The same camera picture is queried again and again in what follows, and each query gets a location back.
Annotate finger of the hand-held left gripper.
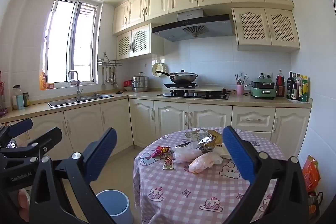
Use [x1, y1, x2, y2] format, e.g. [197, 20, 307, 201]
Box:
[0, 126, 63, 165]
[0, 118, 33, 148]

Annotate dark glass oil bottle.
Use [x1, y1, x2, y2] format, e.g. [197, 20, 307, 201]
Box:
[287, 72, 294, 100]

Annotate metal utensil rack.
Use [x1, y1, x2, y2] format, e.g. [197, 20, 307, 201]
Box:
[98, 52, 123, 67]

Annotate orange plastic bag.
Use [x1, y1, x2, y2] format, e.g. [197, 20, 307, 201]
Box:
[302, 155, 321, 193]

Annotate kitchen window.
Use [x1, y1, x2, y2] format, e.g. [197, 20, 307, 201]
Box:
[42, 0, 101, 85]

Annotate silver foil snack bag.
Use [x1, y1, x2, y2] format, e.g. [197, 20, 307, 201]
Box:
[184, 129, 218, 153]

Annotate person's left hand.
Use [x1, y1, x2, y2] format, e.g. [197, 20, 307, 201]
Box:
[18, 189, 30, 222]

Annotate grey range hood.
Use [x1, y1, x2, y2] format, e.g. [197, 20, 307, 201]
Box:
[151, 9, 235, 42]

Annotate bundle of chopsticks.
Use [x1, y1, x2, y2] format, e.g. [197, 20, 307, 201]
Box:
[234, 73, 248, 85]

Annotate red utensil stand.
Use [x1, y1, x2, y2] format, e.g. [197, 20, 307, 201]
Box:
[0, 72, 7, 118]

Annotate green yellow label bottle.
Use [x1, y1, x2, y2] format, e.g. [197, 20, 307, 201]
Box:
[301, 76, 310, 103]

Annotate cream cabinet drawer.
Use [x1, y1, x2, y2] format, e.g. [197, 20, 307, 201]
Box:
[231, 106, 276, 132]

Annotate pink candy wrapper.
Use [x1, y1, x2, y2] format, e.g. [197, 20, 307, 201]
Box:
[151, 146, 171, 160]

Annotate round table pink checked tablecloth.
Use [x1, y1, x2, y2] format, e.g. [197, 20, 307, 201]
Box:
[133, 126, 289, 224]

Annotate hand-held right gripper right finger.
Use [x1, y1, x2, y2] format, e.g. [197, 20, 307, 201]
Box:
[222, 126, 309, 224]

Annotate orange bottle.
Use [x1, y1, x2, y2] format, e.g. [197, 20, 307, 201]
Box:
[40, 70, 48, 90]

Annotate dark sauce bottle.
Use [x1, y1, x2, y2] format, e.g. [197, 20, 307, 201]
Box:
[291, 73, 299, 101]
[297, 74, 303, 101]

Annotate red patterned wrapper strip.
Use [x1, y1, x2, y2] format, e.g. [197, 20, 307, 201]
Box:
[162, 156, 175, 170]

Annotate black gas stove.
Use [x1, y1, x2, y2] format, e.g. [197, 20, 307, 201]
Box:
[157, 82, 230, 100]

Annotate stainless steel steamer pot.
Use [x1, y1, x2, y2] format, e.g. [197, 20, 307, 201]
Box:
[131, 72, 150, 93]

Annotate green electric cooker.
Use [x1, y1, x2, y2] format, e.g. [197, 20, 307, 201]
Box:
[251, 77, 277, 99]

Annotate cream lattice door cabinet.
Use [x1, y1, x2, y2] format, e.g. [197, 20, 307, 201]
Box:
[231, 7, 300, 52]
[116, 24, 164, 60]

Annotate stainless steel sink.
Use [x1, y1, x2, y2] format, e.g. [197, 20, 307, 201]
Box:
[47, 93, 114, 108]

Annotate black wok with lid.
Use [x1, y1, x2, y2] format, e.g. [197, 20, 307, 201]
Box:
[155, 70, 198, 84]

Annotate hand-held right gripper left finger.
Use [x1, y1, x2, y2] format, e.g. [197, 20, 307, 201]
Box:
[28, 127, 118, 224]

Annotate cream base cabinets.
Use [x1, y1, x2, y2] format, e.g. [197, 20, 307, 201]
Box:
[0, 98, 311, 161]

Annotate clear pinkish plastic bag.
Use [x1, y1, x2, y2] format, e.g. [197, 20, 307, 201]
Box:
[172, 148, 202, 164]
[188, 152, 223, 174]

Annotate white plastic wrapper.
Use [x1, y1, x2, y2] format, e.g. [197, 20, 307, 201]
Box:
[213, 145, 231, 160]

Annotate beige kitchen countertop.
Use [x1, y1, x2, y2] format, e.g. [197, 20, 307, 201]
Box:
[0, 89, 313, 125]

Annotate red label bottle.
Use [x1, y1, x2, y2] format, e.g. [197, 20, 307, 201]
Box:
[276, 70, 285, 98]

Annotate light blue trash bin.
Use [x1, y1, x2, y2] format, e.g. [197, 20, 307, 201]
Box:
[96, 189, 134, 224]

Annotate yellow round strainer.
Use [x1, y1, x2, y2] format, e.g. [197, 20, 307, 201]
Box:
[152, 62, 166, 77]

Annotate metal ladle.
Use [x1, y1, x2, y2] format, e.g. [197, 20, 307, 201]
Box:
[112, 66, 119, 89]

